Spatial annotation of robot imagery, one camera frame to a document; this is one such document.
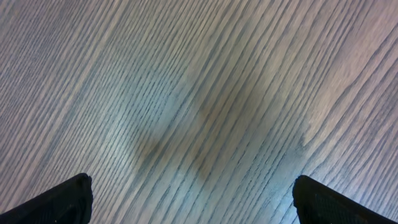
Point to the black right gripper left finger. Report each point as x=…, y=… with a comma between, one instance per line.
x=69, y=202

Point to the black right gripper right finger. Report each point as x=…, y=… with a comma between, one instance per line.
x=318, y=204

